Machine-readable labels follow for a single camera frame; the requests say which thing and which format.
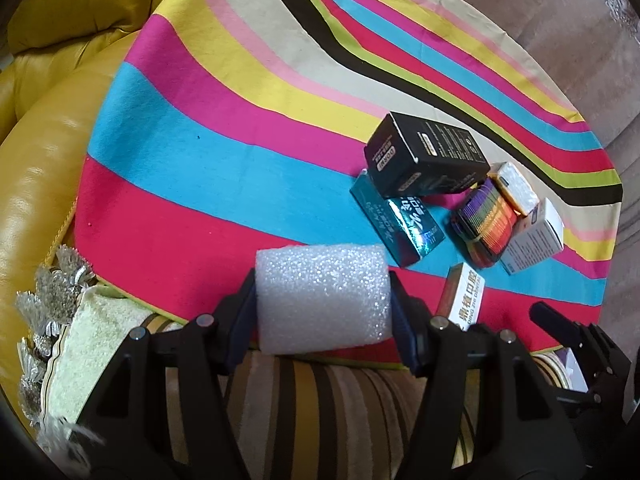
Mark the yellow leather sofa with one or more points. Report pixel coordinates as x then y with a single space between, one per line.
40 160

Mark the white and orange box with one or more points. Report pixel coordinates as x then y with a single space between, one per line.
462 297

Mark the colourful striped cloth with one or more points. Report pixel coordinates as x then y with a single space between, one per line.
200 160

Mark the grey and white box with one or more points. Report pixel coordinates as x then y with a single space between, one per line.
532 240

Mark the orange-edged silver box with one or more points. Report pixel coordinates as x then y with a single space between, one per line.
517 187

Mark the white foam block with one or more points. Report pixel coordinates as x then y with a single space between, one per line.
320 300

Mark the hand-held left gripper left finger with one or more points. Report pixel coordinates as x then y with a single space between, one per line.
245 320

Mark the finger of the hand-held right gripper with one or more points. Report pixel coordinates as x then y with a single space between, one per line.
560 327
607 355

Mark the striped velvet cushion with tassels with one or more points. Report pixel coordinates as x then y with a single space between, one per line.
325 410

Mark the grey-brown embroidered curtain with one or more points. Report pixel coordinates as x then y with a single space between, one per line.
550 35

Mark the black box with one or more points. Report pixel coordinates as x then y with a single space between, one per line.
430 155

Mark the teal shiny box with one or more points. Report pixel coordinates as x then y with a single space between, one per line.
400 225

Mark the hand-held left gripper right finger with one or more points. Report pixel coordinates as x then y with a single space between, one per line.
402 320

